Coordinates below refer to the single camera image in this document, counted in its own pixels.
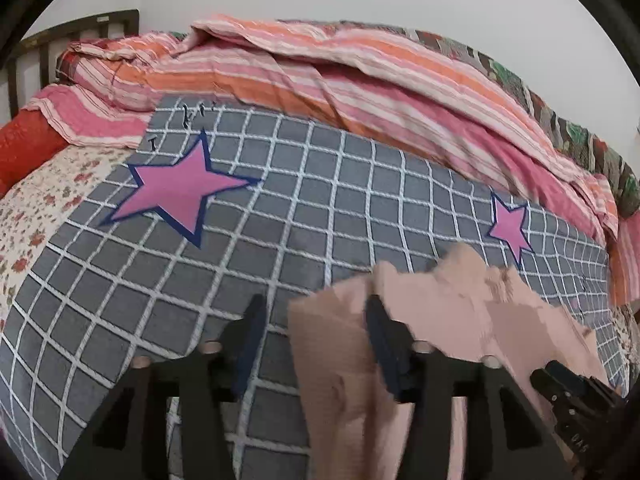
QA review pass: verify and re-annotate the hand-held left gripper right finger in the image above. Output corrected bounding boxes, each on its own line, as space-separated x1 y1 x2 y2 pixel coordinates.
365 294 576 480

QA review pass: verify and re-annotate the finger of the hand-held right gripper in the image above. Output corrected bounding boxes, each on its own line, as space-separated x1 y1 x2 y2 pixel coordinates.
530 360 591 403

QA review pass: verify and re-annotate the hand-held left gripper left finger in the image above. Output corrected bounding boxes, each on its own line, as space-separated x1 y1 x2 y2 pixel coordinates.
60 294 268 480

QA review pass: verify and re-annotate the pink ribbed sweater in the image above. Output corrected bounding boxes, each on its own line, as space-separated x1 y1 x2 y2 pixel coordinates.
287 242 623 480

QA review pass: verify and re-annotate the grey checked star blanket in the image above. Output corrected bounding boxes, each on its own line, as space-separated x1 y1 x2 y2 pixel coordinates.
0 94 618 480

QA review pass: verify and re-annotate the floral patchwork quilt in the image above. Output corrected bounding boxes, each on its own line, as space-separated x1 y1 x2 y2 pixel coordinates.
340 20 640 218

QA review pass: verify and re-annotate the floral bed sheet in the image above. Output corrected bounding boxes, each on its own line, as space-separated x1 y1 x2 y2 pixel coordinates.
0 145 640 363

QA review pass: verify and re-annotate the pink orange striped quilt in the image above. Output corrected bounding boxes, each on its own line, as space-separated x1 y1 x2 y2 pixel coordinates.
22 14 640 306

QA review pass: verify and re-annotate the red pillow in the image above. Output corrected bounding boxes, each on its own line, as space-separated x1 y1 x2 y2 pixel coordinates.
0 107 68 198

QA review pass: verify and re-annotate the dark wooden headboard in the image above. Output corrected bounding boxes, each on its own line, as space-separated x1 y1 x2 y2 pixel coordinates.
7 9 141 121

